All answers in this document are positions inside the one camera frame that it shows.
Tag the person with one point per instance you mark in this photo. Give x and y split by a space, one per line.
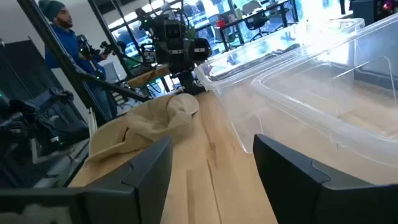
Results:
66 40

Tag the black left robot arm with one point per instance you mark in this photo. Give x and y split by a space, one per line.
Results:
177 49

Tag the black metal frame post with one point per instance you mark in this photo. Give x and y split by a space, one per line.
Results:
62 59

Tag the cream fabric cloth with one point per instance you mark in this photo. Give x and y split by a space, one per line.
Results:
149 124

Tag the clear plastic bin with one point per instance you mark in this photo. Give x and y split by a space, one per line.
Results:
236 77
342 102

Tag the black office chair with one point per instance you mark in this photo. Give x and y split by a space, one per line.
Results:
256 20

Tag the wooden background table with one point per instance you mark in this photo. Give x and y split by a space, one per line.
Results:
149 76

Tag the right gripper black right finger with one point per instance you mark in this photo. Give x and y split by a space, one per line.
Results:
298 193

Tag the black office desk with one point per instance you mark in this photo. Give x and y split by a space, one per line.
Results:
248 18

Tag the black robot equipment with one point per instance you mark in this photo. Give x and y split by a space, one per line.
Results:
37 124

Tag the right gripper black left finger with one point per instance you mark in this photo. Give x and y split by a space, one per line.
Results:
136 193

